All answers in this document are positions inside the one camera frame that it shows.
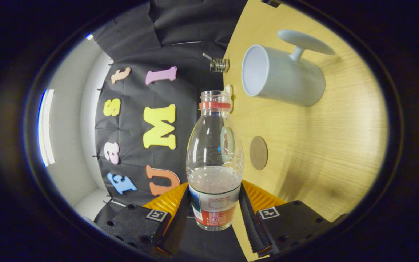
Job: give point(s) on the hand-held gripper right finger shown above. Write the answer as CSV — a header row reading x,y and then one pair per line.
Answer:
x,y
289,222

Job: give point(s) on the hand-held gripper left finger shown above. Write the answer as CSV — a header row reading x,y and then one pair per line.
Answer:
x,y
140,223

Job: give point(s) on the round brown coaster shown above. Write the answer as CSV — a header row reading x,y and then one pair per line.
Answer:
x,y
258,153

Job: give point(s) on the clear juice bottle red label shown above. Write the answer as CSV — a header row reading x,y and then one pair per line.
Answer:
x,y
215,156

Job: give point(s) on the white cup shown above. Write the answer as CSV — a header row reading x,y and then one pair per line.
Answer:
x,y
286,78

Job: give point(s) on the wooden table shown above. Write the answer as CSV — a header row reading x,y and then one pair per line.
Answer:
x,y
322,145

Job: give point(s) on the long ceiling light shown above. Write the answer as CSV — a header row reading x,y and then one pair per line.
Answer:
x,y
46,127

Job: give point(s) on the cream divided food tray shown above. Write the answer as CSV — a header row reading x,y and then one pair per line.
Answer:
x,y
230,98

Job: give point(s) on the small ceiling light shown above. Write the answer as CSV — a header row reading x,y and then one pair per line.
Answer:
x,y
89,36

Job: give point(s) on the black table clamp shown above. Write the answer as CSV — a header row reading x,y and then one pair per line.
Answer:
x,y
271,3

